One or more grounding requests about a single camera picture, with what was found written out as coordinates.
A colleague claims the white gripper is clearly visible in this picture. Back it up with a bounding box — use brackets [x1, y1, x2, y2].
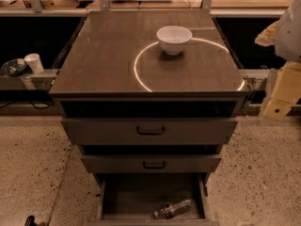
[255, 22, 301, 121]

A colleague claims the clear plastic water bottle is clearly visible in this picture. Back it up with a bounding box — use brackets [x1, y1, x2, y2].
[153, 200, 194, 219]

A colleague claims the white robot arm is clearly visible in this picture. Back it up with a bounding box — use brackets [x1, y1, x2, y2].
[255, 0, 301, 121]

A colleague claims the brown drawer cabinet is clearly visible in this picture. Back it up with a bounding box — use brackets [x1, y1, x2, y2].
[49, 8, 251, 226]

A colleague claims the open bottom drawer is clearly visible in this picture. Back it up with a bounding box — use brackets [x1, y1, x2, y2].
[96, 173, 220, 226]

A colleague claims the white ceramic bowl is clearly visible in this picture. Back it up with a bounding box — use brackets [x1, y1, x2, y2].
[156, 25, 192, 56]

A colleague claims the white paper cup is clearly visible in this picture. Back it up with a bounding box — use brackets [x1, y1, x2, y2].
[24, 54, 44, 73]

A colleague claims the dark blue plate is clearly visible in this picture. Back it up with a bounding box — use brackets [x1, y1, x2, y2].
[1, 58, 28, 77]

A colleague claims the dark object at bottom edge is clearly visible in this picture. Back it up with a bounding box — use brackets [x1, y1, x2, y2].
[24, 216, 38, 226]

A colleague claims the middle drawer with handle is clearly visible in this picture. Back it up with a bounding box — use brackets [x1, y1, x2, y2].
[82, 154, 221, 173]

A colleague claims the drawer with handle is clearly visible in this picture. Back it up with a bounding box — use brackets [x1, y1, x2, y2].
[82, 154, 221, 173]
[62, 118, 237, 145]

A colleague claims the top drawer with handle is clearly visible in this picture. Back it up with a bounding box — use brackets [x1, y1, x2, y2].
[62, 118, 237, 145]

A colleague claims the black floor cable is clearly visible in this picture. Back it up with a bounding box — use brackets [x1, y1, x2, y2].
[0, 99, 55, 111]

